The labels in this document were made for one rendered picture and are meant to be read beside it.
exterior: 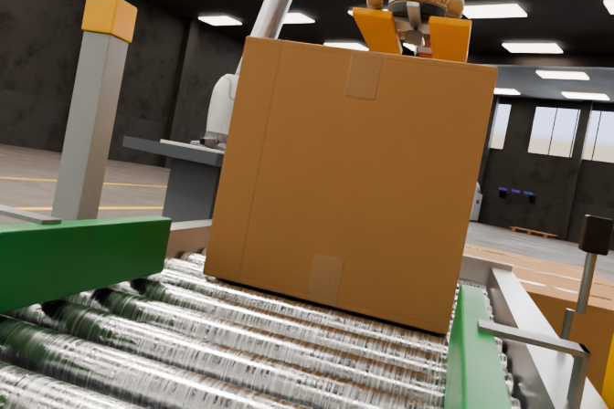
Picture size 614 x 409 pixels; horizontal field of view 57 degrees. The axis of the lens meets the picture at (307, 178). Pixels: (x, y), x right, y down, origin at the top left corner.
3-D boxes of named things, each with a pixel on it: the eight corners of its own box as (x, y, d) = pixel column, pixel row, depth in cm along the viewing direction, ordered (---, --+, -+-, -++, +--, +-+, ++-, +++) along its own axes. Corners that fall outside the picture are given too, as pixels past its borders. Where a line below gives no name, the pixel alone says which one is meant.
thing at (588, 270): (588, 355, 68) (615, 219, 68) (560, 348, 69) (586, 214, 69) (584, 350, 70) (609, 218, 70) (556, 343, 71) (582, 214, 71)
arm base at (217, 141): (180, 142, 195) (183, 127, 195) (219, 150, 214) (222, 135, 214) (222, 151, 186) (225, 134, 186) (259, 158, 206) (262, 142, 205)
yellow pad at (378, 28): (391, 18, 138) (395, -2, 138) (351, 14, 140) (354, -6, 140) (401, 55, 171) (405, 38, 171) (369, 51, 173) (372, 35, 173)
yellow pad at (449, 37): (471, 27, 133) (474, 7, 133) (428, 23, 136) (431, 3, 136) (466, 63, 166) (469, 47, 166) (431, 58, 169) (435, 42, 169)
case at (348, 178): (447, 336, 83) (499, 66, 82) (201, 274, 93) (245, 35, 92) (452, 278, 141) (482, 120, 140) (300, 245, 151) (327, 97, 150)
